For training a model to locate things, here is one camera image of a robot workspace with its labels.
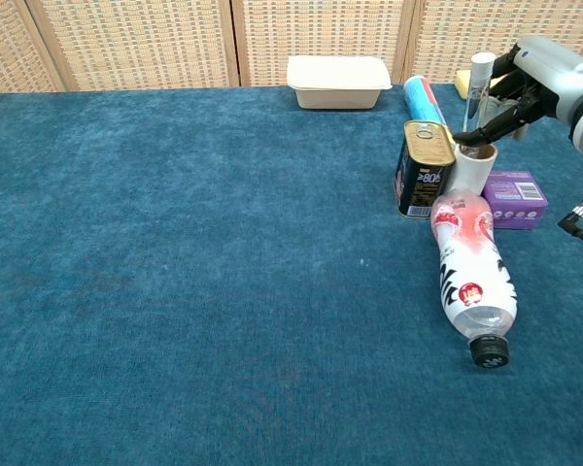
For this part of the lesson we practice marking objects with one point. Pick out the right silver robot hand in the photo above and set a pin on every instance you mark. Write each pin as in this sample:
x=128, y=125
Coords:
x=539, y=73

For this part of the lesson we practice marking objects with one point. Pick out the clear white-capped test tube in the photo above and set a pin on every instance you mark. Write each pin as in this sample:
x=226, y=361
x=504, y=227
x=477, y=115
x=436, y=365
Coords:
x=478, y=82

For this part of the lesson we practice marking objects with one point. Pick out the white cardboard tube holder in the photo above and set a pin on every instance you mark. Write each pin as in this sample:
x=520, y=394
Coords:
x=469, y=172

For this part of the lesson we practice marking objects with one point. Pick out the yellow sponge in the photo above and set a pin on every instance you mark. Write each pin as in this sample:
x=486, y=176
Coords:
x=462, y=83

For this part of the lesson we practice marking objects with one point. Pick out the blue cling wrap roll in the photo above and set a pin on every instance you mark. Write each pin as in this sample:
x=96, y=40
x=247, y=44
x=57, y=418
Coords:
x=420, y=102

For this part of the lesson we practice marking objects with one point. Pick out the purple small box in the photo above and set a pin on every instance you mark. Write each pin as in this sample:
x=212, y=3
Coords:
x=515, y=199

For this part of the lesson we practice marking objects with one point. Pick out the black gold luncheon meat can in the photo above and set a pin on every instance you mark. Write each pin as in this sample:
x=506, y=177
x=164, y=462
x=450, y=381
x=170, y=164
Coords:
x=420, y=184

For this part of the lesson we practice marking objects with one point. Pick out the beige lidded food container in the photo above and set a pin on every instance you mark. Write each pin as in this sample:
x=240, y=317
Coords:
x=337, y=80

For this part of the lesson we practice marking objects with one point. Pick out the white red plastic bottle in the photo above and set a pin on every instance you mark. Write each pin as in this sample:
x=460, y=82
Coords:
x=471, y=272

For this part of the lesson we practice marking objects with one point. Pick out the blue carpet table mat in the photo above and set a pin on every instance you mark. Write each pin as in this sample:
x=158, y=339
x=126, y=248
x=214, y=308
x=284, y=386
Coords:
x=175, y=267

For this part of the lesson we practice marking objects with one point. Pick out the woven bamboo folding screen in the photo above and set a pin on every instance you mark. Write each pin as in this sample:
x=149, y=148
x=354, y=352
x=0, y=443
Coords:
x=126, y=43

